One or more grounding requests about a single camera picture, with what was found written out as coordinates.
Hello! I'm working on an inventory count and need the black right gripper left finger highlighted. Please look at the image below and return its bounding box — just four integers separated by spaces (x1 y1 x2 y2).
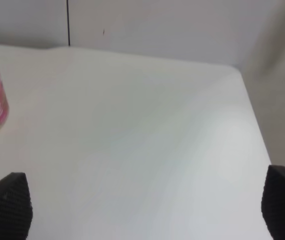
0 172 33 240

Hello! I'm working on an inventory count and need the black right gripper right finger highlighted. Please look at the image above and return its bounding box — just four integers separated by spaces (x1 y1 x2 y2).
261 165 285 240

